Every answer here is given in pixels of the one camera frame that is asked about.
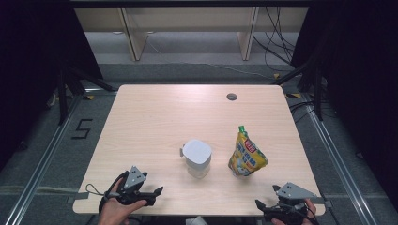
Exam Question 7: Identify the black wrist strap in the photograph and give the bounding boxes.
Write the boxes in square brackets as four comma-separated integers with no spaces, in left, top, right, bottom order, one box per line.
[99,170,130,216]
[294,202,321,225]

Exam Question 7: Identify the black cable bundle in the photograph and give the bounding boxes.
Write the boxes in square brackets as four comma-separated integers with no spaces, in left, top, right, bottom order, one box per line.
[253,6,302,73]

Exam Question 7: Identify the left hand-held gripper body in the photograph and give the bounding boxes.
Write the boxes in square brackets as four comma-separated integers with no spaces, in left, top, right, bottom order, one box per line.
[106,165,158,207]

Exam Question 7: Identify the white floor cable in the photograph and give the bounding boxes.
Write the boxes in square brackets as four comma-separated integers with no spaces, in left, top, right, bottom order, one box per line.
[146,39,274,80]

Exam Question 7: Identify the grey tape piece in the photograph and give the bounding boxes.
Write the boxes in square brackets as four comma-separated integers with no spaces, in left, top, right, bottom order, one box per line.
[66,191,91,204]

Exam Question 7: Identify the black metal stand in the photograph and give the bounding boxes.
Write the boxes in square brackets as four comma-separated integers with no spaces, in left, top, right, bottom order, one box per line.
[271,52,325,122]
[55,60,118,127]

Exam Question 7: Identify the person's right hand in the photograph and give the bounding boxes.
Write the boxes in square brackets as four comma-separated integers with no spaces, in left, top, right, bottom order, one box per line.
[271,199,318,225]

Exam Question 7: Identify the clear container with white lid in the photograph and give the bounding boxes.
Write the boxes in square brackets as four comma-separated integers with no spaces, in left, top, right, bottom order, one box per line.
[179,139,213,180]

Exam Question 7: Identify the person's left hand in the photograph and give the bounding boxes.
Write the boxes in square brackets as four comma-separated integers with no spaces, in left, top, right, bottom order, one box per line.
[98,177,148,225]

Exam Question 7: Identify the thin lanyard cord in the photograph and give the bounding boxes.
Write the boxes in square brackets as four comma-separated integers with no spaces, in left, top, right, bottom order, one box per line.
[84,183,107,198]

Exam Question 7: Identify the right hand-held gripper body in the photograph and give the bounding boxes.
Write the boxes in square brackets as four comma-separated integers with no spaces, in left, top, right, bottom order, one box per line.
[264,182,317,225]

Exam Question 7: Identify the black curtain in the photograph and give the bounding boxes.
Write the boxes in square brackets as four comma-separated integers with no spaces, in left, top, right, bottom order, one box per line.
[290,0,398,219]
[0,0,104,172]

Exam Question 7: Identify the yellow pouch with green cap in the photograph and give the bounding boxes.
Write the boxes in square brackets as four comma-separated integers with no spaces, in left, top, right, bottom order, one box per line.
[227,125,269,178]

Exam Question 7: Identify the beige floor strip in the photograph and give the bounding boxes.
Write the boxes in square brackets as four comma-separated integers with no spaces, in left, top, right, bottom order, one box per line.
[0,185,79,195]

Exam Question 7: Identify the short aluminium floor rail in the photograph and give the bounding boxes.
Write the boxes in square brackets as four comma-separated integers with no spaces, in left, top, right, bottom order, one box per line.
[83,87,119,96]

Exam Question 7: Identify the black floor cables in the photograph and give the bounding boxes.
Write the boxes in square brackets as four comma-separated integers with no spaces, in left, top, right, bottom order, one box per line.
[288,98,317,124]

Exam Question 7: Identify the white object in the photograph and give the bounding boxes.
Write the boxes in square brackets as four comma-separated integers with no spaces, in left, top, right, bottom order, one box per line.
[185,215,208,225]

